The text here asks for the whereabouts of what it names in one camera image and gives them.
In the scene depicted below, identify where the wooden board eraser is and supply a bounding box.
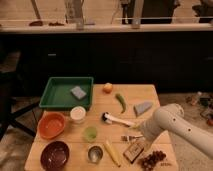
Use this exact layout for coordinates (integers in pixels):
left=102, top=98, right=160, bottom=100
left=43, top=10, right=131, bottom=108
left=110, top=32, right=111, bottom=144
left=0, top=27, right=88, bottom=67
left=123, top=140, right=144, bottom=164

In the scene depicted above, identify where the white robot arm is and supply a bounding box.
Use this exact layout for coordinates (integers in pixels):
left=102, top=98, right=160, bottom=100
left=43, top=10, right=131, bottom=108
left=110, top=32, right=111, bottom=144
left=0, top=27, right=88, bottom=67
left=139, top=103, right=213, bottom=159

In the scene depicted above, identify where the small metal cup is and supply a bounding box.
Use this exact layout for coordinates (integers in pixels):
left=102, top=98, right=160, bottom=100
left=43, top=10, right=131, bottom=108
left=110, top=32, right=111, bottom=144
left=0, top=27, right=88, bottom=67
left=88, top=146, right=103, bottom=163

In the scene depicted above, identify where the small green cup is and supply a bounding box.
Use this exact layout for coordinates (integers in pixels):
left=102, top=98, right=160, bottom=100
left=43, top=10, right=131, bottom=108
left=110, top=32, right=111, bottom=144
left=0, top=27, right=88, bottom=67
left=83, top=126, right=98, bottom=142

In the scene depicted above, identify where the white paper cup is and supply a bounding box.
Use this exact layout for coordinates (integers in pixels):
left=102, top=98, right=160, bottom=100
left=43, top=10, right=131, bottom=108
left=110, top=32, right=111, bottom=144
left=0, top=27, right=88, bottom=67
left=70, top=106, right=86, bottom=124

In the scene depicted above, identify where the bunch of red grapes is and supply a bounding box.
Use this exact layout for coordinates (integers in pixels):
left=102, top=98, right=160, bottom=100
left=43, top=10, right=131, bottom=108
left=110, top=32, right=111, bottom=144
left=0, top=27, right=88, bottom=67
left=140, top=151, right=166, bottom=171

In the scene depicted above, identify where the metal fork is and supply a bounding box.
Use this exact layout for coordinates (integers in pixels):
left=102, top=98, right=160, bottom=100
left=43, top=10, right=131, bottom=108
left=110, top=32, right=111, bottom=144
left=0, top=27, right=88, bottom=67
left=121, top=135, right=143, bottom=142

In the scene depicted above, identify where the grey wedge block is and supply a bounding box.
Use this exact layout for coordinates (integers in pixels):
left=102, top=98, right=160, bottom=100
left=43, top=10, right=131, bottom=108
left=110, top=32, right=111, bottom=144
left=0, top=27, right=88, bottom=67
left=133, top=102, right=153, bottom=116

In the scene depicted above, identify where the orange fruit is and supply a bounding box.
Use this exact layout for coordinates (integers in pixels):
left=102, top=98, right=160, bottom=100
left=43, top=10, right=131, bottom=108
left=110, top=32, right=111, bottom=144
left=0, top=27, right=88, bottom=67
left=103, top=83, right=113, bottom=93

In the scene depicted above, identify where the grey sponge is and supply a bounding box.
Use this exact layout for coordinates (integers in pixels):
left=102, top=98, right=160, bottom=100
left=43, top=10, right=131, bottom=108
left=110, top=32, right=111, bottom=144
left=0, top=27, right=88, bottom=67
left=70, top=86, right=86, bottom=100

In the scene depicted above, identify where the dark red bowl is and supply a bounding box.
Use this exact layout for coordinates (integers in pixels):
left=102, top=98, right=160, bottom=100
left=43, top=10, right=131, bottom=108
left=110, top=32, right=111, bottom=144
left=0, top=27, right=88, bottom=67
left=40, top=141, right=70, bottom=171

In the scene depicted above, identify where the orange bowl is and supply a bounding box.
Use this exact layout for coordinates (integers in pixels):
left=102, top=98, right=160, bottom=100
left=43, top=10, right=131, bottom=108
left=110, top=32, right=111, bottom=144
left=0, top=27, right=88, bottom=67
left=37, top=112, right=66, bottom=139

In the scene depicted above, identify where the green plastic tray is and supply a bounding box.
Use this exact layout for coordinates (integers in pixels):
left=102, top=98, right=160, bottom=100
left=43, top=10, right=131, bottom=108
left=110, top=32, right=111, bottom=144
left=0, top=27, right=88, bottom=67
left=39, top=77, right=93, bottom=110

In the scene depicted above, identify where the white handled dish brush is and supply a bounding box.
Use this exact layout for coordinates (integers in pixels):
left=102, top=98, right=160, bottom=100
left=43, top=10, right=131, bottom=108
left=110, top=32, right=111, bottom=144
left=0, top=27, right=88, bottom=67
left=102, top=112, right=135, bottom=127

